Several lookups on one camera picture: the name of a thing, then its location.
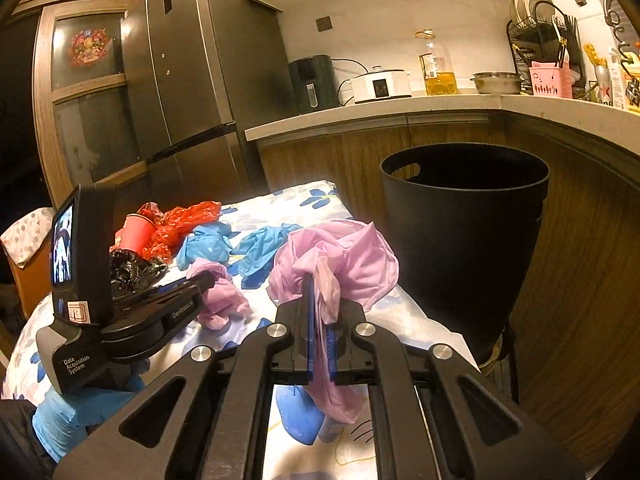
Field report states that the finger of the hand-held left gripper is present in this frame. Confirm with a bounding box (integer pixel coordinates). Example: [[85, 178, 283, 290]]
[[112, 270, 216, 311]]

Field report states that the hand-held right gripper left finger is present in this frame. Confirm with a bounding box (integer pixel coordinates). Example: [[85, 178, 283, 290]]
[[52, 274, 319, 480]]

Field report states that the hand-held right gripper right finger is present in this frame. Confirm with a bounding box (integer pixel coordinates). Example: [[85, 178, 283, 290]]
[[326, 299, 586, 480]]

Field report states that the small pink bag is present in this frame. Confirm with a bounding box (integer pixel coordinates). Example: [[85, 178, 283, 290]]
[[186, 258, 252, 331]]

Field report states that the blue rubber glove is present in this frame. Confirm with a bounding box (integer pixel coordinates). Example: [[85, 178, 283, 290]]
[[230, 223, 302, 290], [175, 224, 234, 271]]

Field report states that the black plastic bag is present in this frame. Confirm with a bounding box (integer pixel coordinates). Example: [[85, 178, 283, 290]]
[[109, 248, 170, 297]]

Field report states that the red plastic bag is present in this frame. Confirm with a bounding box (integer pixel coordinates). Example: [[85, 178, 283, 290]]
[[142, 201, 222, 263]]

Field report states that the red paper cup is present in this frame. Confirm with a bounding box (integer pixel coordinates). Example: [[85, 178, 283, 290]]
[[116, 213, 157, 254]]

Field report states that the large pink plastic bag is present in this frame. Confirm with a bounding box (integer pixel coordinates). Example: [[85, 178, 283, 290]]
[[267, 219, 401, 423]]

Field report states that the red white wrapper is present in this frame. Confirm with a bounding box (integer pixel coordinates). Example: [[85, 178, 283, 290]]
[[137, 202, 166, 226]]

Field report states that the black trash bin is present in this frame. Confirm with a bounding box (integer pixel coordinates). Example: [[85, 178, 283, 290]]
[[380, 142, 550, 366]]

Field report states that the person's left hand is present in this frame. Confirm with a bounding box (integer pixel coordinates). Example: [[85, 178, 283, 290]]
[[32, 372, 147, 462]]

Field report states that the orange wooden chair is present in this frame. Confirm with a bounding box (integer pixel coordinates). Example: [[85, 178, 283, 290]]
[[7, 245, 53, 321]]

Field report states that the dotted chair cover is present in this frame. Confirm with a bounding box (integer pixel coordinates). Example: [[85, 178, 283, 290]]
[[0, 206, 55, 268]]

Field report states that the blue floral tablecloth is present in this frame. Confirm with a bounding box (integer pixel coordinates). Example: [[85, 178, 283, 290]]
[[0, 180, 481, 480]]

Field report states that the wooden kitchen counter cabinet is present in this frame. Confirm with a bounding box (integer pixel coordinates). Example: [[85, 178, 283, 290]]
[[244, 94, 640, 476]]

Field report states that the wooden glass door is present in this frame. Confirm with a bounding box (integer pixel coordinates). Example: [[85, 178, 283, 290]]
[[32, 0, 151, 208]]

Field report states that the dark steel refrigerator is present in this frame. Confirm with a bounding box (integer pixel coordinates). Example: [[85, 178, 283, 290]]
[[120, 0, 291, 198]]

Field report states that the black air fryer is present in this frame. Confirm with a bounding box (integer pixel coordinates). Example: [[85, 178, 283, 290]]
[[288, 55, 337, 115]]

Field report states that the red round door decoration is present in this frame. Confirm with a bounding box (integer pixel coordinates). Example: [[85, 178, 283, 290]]
[[68, 27, 107, 67]]

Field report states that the white rice cooker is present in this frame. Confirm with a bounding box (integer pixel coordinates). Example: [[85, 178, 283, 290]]
[[350, 66, 412, 105]]

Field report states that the cooking oil bottle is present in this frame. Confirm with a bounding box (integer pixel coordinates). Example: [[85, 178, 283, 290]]
[[414, 29, 458, 97]]

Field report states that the steel bowl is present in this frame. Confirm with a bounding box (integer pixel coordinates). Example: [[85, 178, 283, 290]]
[[470, 71, 525, 95]]

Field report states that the pink plastic basket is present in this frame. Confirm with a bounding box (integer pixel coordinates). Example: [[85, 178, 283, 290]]
[[529, 61, 574, 100]]

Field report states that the black dish rack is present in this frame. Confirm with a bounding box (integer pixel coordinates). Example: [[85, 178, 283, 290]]
[[506, 2, 583, 101]]

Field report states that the white red can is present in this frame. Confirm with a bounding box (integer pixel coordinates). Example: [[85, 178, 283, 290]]
[[594, 66, 615, 106]]

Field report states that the black wire holder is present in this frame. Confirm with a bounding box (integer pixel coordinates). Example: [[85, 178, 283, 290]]
[[603, 0, 640, 113]]

